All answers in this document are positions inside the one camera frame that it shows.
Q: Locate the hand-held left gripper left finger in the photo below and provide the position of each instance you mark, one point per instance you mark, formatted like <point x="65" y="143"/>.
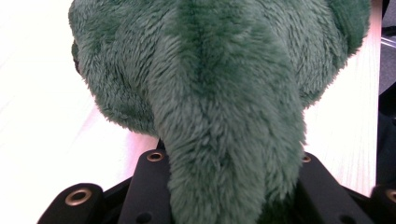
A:
<point x="148" y="193"/>

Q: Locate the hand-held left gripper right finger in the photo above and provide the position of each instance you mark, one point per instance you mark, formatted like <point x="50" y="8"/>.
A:
<point x="323" y="205"/>

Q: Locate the green fleece garment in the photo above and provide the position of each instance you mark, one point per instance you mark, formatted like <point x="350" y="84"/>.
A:
<point x="218" y="93"/>

